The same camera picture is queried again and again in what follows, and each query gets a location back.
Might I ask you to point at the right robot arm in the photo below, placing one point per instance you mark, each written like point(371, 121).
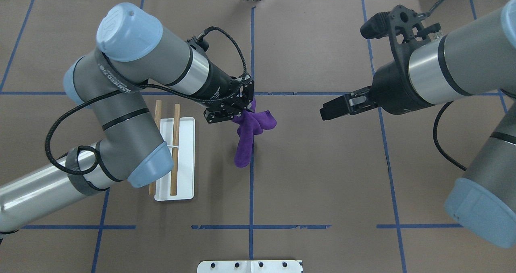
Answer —
point(460, 66)

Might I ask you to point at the purple towel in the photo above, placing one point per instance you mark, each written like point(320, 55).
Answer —
point(250, 124)

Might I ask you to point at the white towel rack base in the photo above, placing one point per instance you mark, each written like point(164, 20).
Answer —
point(185, 165)

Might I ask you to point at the outer wooden rack rod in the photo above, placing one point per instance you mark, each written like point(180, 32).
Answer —
point(157, 119)

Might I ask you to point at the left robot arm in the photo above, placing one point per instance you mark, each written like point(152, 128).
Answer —
point(133, 52)

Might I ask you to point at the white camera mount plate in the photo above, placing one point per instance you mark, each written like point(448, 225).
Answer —
point(250, 266)

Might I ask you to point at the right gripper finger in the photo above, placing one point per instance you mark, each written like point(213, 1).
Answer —
point(333, 112)
point(343, 100)

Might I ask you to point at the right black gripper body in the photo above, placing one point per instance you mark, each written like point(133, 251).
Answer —
point(392, 88)

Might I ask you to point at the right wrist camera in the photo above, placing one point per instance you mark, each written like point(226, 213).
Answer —
point(401, 24)

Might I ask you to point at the inner wooden rack rod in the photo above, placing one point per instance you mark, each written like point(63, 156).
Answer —
point(175, 150)

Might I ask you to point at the wooden rack rod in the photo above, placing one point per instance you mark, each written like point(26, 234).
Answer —
point(157, 119)
point(175, 150)

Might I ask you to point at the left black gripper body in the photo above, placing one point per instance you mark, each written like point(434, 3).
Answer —
point(218, 86)

